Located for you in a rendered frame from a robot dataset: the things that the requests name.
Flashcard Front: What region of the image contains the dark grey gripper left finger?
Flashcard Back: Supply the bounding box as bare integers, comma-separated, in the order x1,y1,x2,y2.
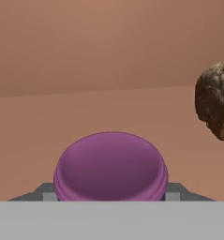
7,182,59,202

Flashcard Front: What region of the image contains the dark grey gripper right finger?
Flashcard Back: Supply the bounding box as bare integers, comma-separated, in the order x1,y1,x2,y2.
163,182,217,202

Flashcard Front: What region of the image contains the purple jam jar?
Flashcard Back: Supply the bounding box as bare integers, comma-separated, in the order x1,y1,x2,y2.
52,131,170,202

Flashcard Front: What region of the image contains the brown crusty bread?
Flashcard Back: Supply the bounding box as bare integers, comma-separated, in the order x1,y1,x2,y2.
194,62,224,143

